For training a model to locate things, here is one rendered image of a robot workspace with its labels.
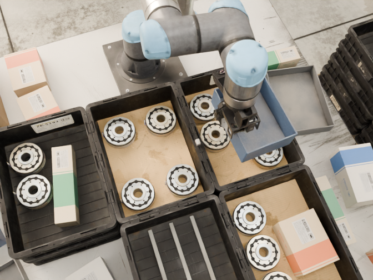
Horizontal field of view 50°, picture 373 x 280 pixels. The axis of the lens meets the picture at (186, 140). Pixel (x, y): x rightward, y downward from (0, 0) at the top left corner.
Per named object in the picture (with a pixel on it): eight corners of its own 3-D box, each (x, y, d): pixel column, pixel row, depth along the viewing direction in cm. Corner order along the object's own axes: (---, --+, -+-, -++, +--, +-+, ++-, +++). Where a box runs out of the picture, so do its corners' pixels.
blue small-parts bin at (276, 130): (210, 101, 114) (213, 89, 107) (257, 85, 117) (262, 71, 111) (241, 163, 107) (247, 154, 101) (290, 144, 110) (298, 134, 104)
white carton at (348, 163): (328, 156, 150) (338, 147, 142) (358, 151, 151) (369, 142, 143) (346, 208, 143) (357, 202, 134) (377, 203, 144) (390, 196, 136)
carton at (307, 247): (271, 226, 125) (278, 222, 118) (305, 213, 128) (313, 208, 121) (295, 277, 120) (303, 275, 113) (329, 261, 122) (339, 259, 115)
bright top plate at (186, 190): (163, 168, 128) (163, 167, 128) (193, 161, 130) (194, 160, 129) (170, 198, 124) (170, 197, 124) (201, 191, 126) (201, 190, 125)
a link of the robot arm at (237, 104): (218, 76, 83) (254, 63, 84) (217, 86, 87) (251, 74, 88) (232, 106, 81) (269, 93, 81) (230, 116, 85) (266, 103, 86)
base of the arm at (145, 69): (115, 54, 156) (112, 36, 148) (151, 43, 160) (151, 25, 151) (129, 84, 151) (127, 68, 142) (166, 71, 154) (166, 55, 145)
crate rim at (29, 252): (-11, 134, 124) (-14, 131, 122) (85, 108, 129) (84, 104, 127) (12, 261, 110) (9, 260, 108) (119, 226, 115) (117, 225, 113)
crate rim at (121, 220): (85, 108, 129) (84, 104, 127) (173, 84, 134) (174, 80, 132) (119, 226, 115) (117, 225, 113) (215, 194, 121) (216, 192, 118)
